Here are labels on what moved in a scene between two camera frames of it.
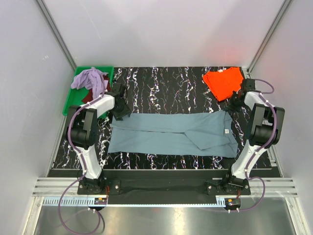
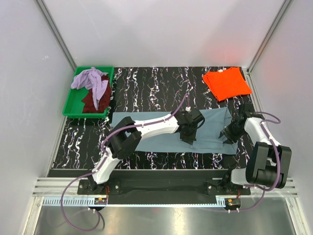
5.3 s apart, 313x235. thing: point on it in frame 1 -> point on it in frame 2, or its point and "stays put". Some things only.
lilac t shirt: (91, 79) stays put
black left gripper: (126, 111) -> (190, 139)
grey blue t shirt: (204, 134) stays put
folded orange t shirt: (222, 83) stays put
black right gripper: (234, 94) -> (231, 138)
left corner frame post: (56, 34) stays put
